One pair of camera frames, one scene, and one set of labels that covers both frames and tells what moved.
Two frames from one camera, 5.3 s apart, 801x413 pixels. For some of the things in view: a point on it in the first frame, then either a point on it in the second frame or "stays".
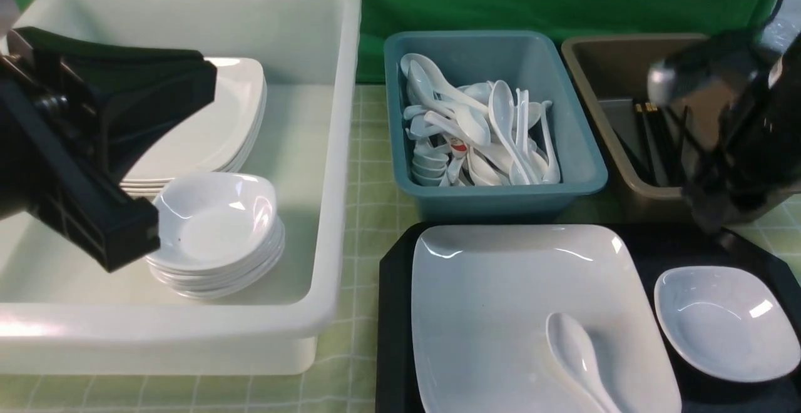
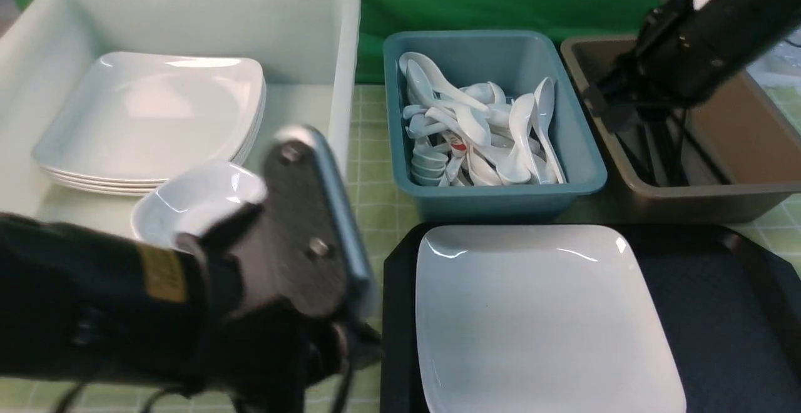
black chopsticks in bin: (662, 154) stays
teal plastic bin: (522, 59) stays
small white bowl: (731, 323) → (193, 198)
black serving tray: (654, 248) stays
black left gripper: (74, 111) → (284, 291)
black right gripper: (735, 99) → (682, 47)
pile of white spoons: (479, 134) stays
